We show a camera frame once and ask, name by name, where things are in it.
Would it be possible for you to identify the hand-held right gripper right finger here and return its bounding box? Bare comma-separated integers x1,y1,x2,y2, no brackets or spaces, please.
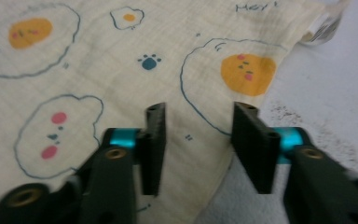
230,101,282,195

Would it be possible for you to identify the cream egg print cloth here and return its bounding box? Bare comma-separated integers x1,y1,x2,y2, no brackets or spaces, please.
0,0,329,224

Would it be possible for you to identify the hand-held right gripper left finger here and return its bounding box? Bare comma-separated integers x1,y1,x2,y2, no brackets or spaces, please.
137,102,168,197

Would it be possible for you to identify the clear plastic object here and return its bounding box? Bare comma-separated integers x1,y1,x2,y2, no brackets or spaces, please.
299,0,351,47

